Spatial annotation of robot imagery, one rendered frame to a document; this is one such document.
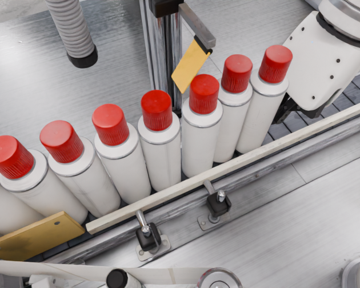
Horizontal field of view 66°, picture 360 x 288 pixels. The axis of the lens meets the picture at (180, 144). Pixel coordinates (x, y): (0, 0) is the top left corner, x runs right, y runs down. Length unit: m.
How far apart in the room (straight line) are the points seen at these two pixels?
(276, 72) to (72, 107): 0.45
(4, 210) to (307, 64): 0.41
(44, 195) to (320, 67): 0.37
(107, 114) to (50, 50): 0.54
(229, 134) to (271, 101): 0.07
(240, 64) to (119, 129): 0.16
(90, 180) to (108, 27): 0.57
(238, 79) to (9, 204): 0.30
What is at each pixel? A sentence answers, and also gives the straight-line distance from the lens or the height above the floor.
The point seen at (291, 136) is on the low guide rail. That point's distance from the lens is 0.51.
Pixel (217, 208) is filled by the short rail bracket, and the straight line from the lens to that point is 0.42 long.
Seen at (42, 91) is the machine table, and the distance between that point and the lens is 0.72.
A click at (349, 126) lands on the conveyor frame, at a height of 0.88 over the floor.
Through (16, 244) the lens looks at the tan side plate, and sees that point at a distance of 0.41.
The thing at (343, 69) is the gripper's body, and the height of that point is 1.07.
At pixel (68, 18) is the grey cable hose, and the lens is 0.32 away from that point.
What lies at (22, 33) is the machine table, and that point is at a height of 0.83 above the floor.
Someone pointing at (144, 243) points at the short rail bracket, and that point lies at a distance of 0.40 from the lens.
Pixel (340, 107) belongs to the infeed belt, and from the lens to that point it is 0.64.
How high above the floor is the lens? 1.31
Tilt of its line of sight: 59 degrees down
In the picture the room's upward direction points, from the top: 1 degrees counter-clockwise
